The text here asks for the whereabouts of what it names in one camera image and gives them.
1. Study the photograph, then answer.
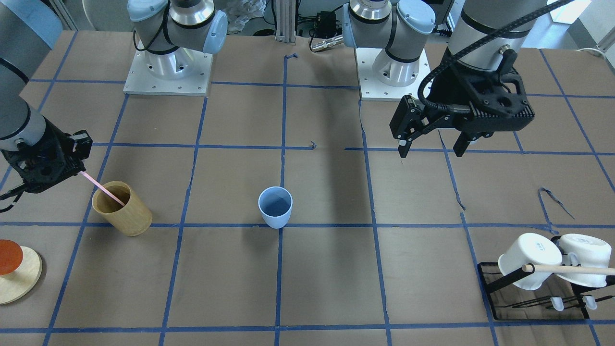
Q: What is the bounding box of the bamboo chopstick holder cup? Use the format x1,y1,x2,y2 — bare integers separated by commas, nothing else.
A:
92,180,152,236

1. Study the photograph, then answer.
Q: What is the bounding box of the light blue plastic cup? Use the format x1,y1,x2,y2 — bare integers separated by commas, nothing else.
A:
258,186,294,229

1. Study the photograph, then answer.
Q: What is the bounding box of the black wire mug rack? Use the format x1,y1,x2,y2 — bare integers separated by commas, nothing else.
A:
478,235,614,321

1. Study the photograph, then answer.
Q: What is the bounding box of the white mug far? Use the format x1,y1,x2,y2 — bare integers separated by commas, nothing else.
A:
556,234,612,288

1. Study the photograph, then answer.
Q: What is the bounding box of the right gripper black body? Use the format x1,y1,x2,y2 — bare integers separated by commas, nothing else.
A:
1,121,85,195

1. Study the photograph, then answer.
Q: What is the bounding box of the wooden dowel rack handle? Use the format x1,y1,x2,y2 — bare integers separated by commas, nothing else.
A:
521,263,615,276

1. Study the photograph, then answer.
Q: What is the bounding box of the pink chopstick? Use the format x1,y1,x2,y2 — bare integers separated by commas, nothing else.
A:
79,171,125,207

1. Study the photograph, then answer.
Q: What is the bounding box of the black braided cable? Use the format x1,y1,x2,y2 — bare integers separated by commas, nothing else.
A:
417,0,577,116

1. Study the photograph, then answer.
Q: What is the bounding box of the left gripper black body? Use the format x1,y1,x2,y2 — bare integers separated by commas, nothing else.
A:
423,50,535,142

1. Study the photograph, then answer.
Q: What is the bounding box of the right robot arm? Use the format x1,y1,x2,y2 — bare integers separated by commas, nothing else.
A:
0,0,228,200

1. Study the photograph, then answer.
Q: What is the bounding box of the white mug near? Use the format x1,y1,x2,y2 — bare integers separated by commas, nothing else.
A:
498,233,563,275

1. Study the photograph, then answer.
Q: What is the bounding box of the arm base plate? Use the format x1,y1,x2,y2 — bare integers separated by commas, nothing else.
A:
123,48,214,96
355,48,431,101

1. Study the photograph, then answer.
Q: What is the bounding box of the wooden mug tree stand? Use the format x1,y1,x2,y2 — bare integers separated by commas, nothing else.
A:
0,246,43,305

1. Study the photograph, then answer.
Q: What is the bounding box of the white mug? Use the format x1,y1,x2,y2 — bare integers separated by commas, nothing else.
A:
498,233,563,275
556,234,612,288

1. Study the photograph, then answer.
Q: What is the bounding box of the aluminium frame post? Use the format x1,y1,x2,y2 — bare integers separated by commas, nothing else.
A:
271,0,299,45

